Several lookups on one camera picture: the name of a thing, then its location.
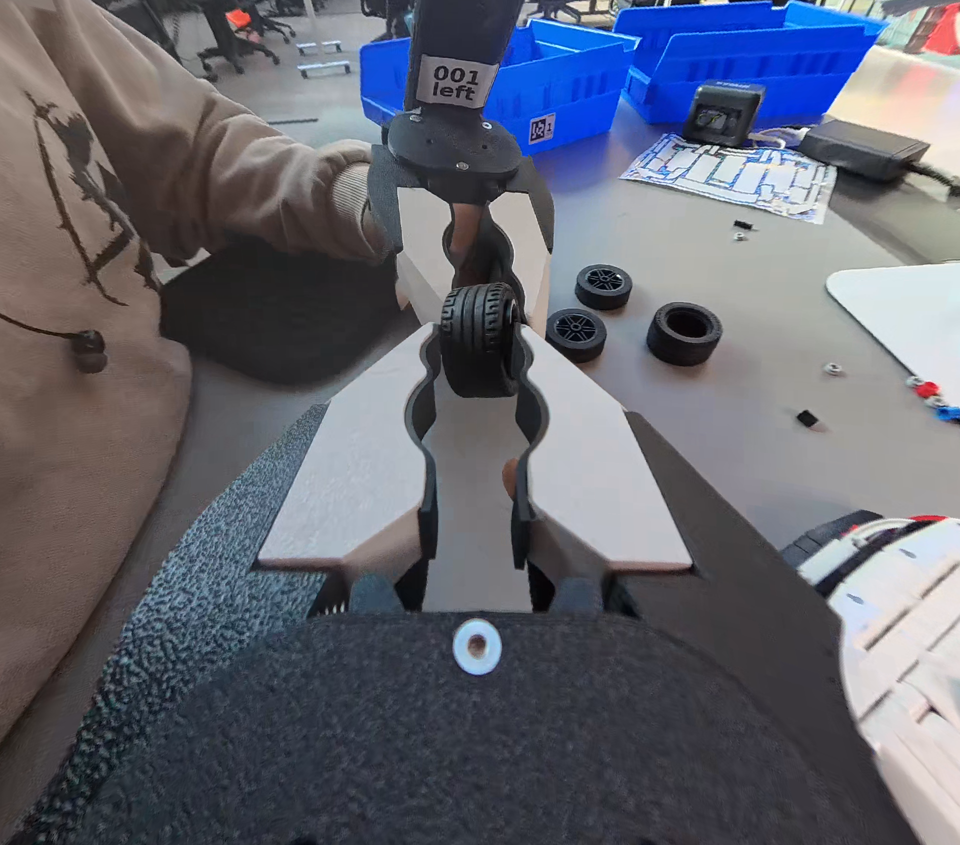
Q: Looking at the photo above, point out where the sticker sheet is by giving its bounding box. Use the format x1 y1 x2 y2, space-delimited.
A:
618 132 839 225

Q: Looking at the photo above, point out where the blue plastic storage bin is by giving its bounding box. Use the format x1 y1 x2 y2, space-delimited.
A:
613 0 891 126

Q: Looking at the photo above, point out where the person in beige hoodie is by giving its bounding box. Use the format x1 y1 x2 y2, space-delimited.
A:
0 0 226 741

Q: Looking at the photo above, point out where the black wired earphone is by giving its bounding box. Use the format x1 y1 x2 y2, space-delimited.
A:
0 311 110 376

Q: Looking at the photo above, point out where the red seat office chair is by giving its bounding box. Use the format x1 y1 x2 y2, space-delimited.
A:
196 0 295 79

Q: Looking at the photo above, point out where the person's left hand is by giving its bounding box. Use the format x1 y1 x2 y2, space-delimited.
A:
448 203 495 290

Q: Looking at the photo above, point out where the stack of red blue crates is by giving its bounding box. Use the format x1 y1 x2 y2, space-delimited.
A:
918 3 960 57

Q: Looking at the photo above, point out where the black textured pad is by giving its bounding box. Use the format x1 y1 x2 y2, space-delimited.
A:
159 236 421 386

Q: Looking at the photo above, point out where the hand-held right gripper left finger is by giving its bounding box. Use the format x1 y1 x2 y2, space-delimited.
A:
256 323 441 591

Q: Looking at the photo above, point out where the white cable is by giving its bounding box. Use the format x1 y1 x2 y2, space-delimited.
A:
746 125 813 150

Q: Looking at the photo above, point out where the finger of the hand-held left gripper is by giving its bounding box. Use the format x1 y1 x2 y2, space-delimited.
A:
483 191 554 338
393 185 460 326

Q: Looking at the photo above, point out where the black power adapter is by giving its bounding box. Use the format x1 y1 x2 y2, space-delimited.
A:
797 117 933 184

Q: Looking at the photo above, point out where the black small camera device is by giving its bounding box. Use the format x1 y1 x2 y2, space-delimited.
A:
682 80 768 149

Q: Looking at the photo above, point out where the black rubber toy tyre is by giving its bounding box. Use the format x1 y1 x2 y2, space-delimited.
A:
438 282 525 401
573 263 634 312
545 308 609 365
645 302 726 368

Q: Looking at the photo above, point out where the white book stand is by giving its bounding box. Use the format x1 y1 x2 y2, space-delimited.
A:
825 263 960 404

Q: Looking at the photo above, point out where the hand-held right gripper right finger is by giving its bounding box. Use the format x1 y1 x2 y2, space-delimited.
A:
510 326 695 591

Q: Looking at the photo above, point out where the toy brick race car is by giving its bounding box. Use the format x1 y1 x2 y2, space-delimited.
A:
780 511 960 845

